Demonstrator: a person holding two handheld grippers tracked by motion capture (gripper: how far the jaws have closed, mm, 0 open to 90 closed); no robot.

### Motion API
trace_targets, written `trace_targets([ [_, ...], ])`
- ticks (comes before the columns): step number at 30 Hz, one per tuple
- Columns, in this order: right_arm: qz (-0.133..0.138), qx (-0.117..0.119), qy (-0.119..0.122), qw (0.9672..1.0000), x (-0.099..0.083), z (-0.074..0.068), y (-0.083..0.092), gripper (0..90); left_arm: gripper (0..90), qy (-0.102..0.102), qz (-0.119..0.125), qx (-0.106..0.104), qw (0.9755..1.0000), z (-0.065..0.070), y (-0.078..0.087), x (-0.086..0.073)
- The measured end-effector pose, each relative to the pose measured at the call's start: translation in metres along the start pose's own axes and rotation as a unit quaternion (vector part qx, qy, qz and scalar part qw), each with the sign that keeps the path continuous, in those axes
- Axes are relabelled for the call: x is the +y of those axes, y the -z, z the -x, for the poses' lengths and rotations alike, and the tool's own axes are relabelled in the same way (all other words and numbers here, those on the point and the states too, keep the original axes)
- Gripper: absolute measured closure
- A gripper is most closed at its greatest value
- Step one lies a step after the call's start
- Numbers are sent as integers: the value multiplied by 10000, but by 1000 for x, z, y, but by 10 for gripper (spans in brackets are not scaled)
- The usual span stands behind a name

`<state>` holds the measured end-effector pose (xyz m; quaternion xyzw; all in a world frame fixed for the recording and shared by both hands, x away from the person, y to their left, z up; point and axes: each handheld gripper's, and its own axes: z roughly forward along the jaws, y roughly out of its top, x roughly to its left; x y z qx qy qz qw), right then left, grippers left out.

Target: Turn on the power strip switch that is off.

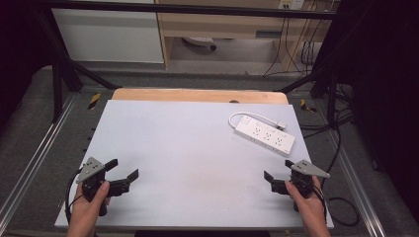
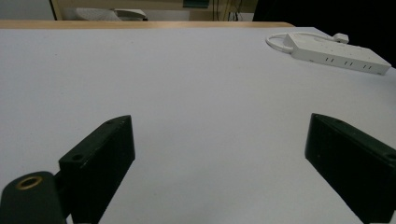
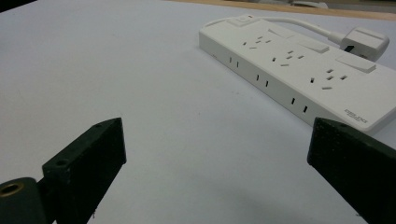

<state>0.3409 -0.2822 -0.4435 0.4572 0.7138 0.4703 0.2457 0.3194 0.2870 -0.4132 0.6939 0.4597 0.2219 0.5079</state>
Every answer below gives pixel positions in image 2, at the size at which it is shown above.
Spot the white flat box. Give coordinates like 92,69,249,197
113,8,149,21

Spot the white power plug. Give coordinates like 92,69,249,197
332,33,350,45

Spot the white power strip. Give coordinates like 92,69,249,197
282,33,392,77

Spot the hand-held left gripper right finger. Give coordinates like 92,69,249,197
304,112,396,224

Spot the white power strip cable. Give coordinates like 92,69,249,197
265,31,335,54

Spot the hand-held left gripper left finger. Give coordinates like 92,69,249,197
58,114,136,224

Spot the bundle of hanging cables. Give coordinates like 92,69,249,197
212,0,247,22

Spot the dark green box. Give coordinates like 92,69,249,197
182,0,210,8

